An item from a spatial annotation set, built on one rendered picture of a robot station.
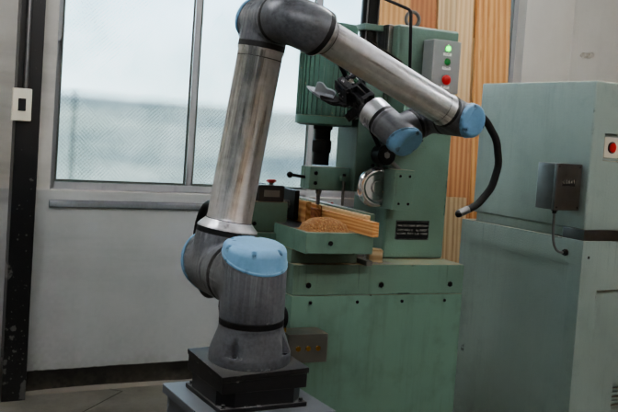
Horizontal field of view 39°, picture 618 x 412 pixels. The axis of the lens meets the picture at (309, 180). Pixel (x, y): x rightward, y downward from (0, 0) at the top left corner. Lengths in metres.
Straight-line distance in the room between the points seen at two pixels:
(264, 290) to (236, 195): 0.27
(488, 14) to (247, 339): 3.05
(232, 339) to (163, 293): 2.04
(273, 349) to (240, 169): 0.43
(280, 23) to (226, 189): 0.41
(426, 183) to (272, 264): 0.94
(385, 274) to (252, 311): 0.73
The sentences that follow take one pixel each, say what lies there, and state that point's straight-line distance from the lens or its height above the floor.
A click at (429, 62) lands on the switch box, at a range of 2.72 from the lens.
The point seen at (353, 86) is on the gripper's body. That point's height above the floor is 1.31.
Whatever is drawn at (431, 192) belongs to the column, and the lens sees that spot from 2.79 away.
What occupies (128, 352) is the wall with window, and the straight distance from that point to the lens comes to 4.03.
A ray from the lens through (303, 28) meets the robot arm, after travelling 2.03.
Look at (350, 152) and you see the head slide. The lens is 2.72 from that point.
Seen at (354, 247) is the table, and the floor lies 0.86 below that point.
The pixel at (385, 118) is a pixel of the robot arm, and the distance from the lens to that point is 2.38.
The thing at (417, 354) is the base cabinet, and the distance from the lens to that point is 2.73.
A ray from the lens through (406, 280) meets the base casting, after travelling 2.65.
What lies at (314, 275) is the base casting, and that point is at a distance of 2.51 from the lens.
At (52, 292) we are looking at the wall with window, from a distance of 3.88.
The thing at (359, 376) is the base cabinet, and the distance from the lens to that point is 2.65.
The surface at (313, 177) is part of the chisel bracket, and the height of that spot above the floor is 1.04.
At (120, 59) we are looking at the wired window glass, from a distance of 3.95.
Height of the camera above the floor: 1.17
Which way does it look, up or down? 3 degrees down
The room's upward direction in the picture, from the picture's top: 4 degrees clockwise
